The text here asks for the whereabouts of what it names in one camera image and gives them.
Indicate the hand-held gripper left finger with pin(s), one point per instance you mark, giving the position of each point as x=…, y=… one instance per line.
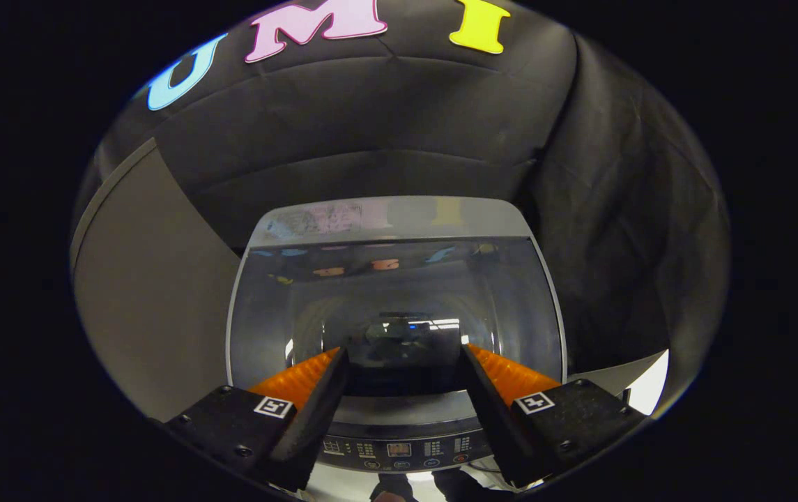
x=315, y=411

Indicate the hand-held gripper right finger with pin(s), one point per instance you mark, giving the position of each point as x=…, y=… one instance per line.
x=493, y=411

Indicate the glass washing machine lid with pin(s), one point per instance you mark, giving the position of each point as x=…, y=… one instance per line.
x=398, y=293

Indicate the grey washing machine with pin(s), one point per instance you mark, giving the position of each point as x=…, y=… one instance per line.
x=398, y=219

